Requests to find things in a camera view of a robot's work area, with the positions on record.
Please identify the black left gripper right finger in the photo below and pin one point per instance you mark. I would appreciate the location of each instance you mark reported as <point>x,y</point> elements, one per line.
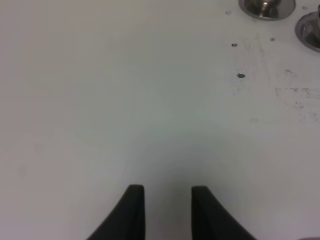
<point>211,221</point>

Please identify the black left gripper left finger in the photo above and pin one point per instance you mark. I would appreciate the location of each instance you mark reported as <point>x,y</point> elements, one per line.
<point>127,220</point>

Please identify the near stainless steel saucer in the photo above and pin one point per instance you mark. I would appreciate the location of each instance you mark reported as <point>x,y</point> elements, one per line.
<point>307,31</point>

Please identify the stainless steel saucer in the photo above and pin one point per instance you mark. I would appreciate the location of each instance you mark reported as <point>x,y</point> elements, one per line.
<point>268,10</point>
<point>307,31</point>

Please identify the far stainless steel saucer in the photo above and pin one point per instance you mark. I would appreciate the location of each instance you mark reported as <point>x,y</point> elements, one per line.
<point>268,10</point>

